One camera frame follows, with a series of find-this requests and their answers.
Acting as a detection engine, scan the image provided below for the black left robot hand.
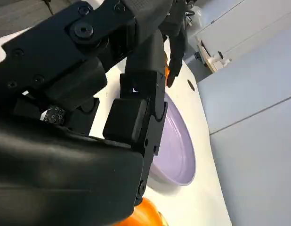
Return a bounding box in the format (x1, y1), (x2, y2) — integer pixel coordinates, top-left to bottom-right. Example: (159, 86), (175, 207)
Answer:
(159, 0), (191, 88)

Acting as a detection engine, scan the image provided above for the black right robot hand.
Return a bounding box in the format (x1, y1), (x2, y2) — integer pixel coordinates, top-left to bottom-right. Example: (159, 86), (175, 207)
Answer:
(0, 0), (174, 226)

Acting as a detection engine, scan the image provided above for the orange and white toy bread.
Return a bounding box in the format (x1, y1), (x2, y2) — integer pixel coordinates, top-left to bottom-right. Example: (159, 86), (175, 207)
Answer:
(121, 197), (170, 226)
(164, 66), (171, 88)

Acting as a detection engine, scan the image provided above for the white cabinet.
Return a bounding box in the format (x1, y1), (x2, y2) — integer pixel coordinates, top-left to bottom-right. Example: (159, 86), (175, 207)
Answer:
(194, 0), (291, 59)

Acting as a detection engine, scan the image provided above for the grey-blue partition panel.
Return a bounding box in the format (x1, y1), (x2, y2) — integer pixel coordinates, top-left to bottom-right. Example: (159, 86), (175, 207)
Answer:
(210, 96), (291, 226)
(196, 28), (291, 135)

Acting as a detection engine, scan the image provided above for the lilac plate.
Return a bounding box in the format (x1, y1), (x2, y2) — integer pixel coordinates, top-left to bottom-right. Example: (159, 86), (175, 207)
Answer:
(149, 93), (197, 186)

